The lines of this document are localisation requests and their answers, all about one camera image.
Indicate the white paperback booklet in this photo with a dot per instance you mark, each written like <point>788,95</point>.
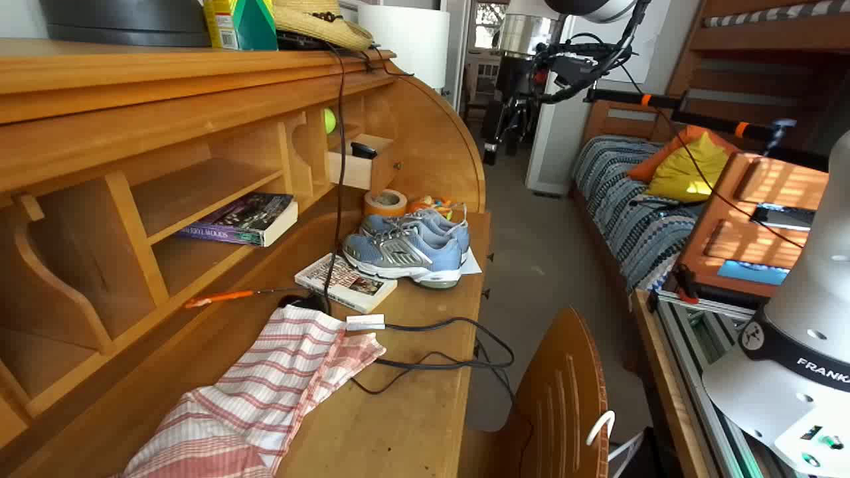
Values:
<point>346,281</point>

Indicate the wooden slatted tray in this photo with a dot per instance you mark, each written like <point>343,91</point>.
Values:
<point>733,240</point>

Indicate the wooden chair back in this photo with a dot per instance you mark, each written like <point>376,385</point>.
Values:
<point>553,399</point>

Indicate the green tennis ball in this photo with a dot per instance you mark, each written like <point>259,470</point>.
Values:
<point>331,119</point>

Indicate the wooden roll-top desk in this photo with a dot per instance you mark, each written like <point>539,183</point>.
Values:
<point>88,95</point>

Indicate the white cabinet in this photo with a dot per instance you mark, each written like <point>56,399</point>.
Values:
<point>566,142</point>

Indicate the small white box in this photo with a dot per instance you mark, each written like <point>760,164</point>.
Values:
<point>348,171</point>

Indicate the light blue mesh sneaker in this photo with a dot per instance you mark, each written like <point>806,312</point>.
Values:
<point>393,224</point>
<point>399,252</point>

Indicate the striped blue mattress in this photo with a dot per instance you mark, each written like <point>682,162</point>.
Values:
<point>628,221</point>

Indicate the black flat device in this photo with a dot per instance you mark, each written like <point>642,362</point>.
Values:
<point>785,216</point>

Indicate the dark cover book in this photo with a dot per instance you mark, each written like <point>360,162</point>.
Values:
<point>247,216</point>

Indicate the blue flat item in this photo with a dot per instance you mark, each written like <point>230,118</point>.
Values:
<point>753,271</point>

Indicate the orange pillow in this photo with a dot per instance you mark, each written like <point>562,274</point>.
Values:
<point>660,159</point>

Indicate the yellow pillow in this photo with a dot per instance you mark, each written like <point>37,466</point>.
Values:
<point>691,167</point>

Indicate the tan straw hat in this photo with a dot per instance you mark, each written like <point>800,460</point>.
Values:
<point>320,21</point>

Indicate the small orange toy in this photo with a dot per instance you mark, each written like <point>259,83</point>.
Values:
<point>423,201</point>

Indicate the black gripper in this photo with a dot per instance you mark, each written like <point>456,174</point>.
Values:
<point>566,70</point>

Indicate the black rod with orange bands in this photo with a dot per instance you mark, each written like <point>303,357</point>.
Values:
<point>700,119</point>

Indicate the black round container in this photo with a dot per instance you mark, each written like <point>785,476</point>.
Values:
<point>124,21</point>

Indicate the red striped white cloth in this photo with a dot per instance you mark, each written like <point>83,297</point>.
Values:
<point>257,389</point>

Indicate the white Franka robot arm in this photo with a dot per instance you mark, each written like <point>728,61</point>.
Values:
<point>813,292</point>

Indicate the yellow bottle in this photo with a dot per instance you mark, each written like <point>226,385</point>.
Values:
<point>218,21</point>

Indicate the orange pen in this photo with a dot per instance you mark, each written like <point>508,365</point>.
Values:
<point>215,297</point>

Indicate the white power adapter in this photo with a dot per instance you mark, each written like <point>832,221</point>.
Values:
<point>365,321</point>

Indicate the wooden bunk bed frame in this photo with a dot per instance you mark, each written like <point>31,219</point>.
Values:
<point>760,34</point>

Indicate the green bottle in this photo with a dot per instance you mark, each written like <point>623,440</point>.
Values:
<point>257,24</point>

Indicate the tan tape roll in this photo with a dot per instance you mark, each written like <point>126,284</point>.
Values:
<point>387,201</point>

